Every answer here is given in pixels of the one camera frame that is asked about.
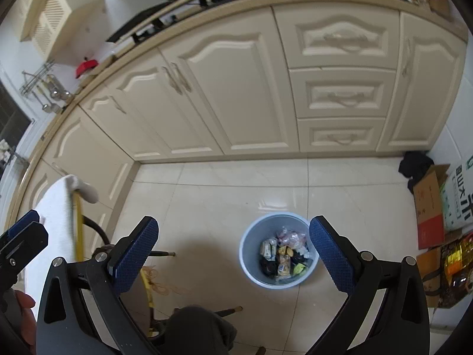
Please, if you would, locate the black plastic bag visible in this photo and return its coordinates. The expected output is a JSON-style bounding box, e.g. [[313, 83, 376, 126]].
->
[[260, 257, 278, 277]]

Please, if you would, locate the wire utensil rack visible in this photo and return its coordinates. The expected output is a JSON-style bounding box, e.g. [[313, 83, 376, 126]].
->
[[20, 63, 56, 97]]

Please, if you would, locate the black cloth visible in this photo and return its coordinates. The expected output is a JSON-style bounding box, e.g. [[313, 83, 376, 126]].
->
[[398, 150, 435, 194]]

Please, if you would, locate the brown cardboard box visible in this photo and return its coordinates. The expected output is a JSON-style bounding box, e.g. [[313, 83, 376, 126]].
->
[[416, 246, 473, 309]]

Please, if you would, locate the cream lattice upper cabinet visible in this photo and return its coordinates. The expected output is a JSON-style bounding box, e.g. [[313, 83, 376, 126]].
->
[[20, 0, 104, 60]]

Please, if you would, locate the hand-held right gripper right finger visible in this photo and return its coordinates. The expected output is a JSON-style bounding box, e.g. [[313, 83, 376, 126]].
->
[[308, 215, 431, 355]]

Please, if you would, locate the cardboard box with red base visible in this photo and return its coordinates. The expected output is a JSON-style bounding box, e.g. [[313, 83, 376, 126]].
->
[[412, 164, 452, 251]]

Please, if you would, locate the yellow oil bottle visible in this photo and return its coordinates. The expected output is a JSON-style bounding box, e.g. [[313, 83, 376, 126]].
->
[[443, 235, 473, 287]]

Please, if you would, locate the clear bag with pink contents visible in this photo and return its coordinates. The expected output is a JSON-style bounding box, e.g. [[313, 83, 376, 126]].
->
[[276, 228, 308, 249]]

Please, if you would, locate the white towel covered table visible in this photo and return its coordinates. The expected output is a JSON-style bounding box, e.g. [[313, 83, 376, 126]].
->
[[24, 175, 100, 296]]

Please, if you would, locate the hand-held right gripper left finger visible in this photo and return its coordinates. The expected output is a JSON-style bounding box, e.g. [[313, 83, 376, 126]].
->
[[37, 216, 159, 355]]

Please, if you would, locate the person's grey trouser leg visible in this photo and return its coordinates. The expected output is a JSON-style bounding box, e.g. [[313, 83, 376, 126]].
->
[[168, 305, 237, 355]]

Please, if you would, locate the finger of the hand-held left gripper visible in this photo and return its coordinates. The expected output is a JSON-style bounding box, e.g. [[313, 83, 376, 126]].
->
[[0, 222, 48, 285], [8, 210, 40, 238]]

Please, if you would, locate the person's left hand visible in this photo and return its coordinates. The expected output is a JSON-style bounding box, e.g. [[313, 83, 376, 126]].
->
[[13, 291, 38, 345]]

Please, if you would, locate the pale blue plastic bin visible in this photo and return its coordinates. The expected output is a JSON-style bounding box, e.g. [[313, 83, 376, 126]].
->
[[239, 212, 320, 289]]

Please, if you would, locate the white green printed box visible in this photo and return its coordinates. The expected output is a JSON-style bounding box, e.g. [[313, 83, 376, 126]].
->
[[440, 156, 473, 233]]

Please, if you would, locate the red lidded bowl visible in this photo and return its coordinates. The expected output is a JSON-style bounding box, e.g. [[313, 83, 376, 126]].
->
[[76, 57, 98, 79]]

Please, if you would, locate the kitchen window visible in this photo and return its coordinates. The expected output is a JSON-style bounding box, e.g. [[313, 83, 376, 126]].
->
[[0, 79, 32, 141]]

